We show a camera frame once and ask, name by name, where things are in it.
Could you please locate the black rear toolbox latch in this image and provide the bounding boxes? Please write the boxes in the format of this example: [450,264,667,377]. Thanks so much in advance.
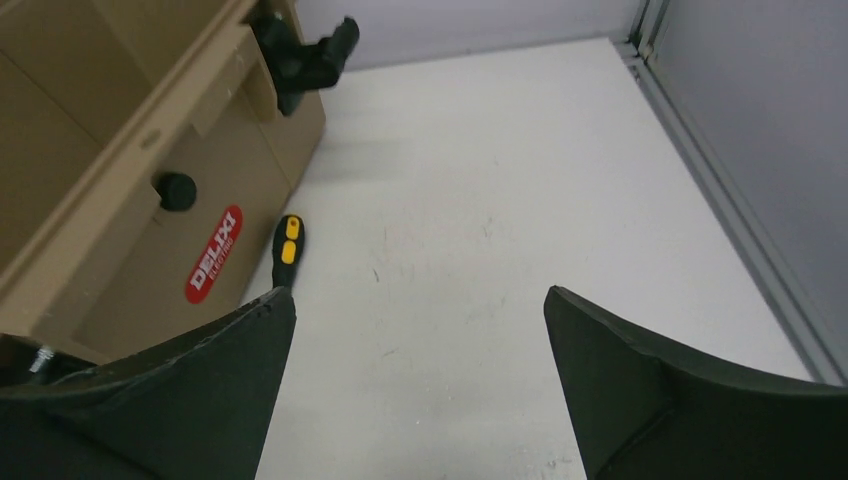
[251,14,360,117]

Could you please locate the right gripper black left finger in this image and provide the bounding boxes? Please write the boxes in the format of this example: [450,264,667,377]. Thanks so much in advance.
[1,288,296,479]

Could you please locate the aluminium frame post right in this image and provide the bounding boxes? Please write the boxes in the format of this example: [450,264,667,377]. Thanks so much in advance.
[625,1,847,385]

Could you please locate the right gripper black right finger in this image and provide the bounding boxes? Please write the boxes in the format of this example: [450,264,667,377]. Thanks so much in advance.
[544,286,847,479]

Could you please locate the tan plastic toolbox with lid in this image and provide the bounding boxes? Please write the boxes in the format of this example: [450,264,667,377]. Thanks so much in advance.
[1,1,325,364]

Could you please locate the black yellow screwdriver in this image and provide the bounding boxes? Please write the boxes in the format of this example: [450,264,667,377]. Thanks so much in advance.
[271,214,306,290]

